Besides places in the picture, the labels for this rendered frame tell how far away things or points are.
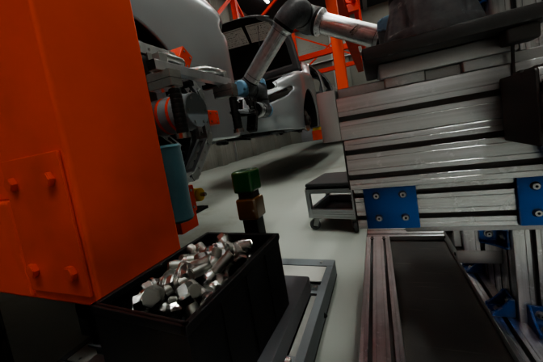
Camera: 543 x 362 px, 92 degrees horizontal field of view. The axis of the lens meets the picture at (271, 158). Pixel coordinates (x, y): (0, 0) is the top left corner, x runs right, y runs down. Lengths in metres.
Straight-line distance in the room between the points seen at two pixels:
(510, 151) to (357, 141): 0.21
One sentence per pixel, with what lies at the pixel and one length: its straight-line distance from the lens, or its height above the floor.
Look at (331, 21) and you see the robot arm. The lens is 1.25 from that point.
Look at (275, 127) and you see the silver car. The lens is 3.48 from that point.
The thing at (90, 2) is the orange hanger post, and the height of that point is 0.95.
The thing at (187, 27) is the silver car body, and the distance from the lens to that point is 1.66.
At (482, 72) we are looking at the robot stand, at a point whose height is 0.75.
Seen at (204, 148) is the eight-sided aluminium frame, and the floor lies 0.71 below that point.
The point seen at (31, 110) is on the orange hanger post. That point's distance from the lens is 0.48.
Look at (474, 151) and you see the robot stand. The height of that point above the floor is 0.64.
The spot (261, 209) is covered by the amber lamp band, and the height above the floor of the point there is 0.58.
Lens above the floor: 0.71
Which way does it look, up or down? 5 degrees down
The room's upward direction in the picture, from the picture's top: 10 degrees counter-clockwise
